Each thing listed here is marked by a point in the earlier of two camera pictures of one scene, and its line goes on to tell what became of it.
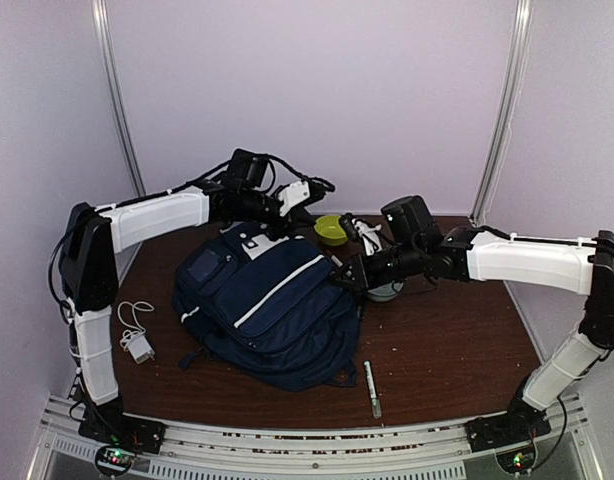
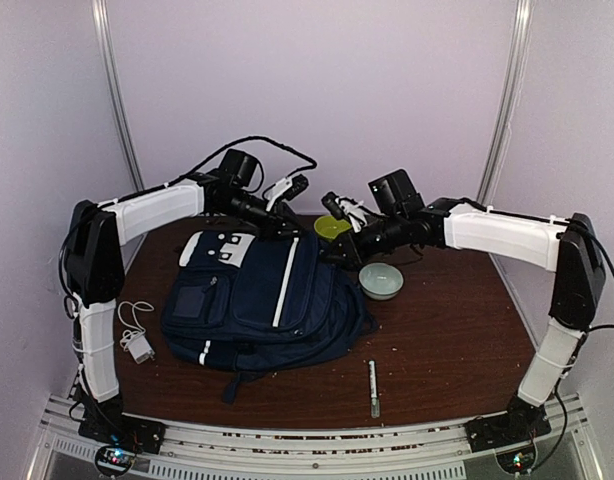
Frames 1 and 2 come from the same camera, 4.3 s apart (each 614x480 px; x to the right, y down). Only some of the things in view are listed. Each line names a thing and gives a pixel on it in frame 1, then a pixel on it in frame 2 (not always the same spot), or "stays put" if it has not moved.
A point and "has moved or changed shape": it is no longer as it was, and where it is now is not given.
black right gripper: x=357 y=270 → x=343 y=248
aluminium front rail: x=432 y=451 stays put
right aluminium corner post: x=507 y=109 stays put
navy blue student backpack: x=271 y=308 has moved or changed shape
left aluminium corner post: x=100 y=13 stays put
